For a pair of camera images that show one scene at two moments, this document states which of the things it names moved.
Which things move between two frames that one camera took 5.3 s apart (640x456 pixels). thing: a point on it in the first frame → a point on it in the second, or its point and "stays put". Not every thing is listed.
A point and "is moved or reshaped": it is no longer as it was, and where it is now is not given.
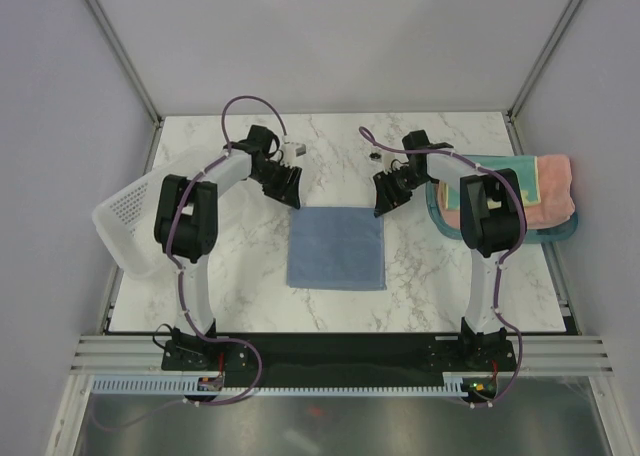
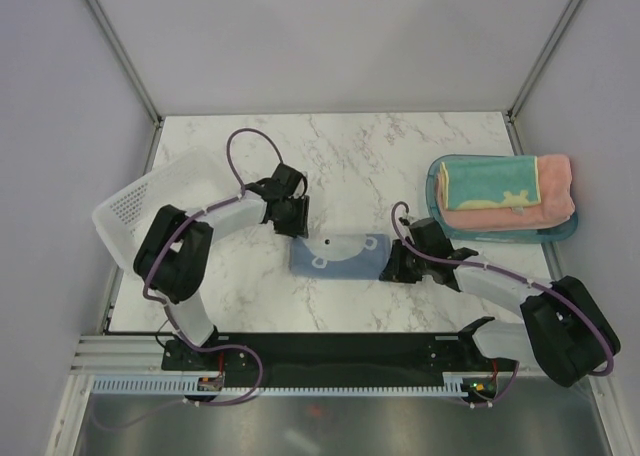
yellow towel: x=522 y=169 stays put
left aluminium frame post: x=99 y=16 stays put
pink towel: x=555 y=190 stays put
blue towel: x=336 y=248 is moved or reshaped
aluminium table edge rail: x=536 y=355 stays put
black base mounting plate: x=337 y=360 stays put
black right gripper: x=386 y=195 → x=393 y=270
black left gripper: x=288 y=194 → x=299 y=226
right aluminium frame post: x=550 y=46 stays put
